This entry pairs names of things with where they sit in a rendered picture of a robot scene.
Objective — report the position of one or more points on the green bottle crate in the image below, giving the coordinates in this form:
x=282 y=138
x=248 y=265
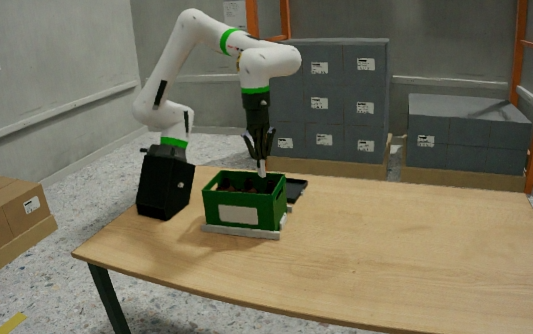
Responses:
x=247 y=210

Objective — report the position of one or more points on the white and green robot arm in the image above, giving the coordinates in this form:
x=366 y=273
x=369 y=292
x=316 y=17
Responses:
x=255 y=67

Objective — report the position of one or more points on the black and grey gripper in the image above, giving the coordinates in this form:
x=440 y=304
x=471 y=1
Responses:
x=258 y=131

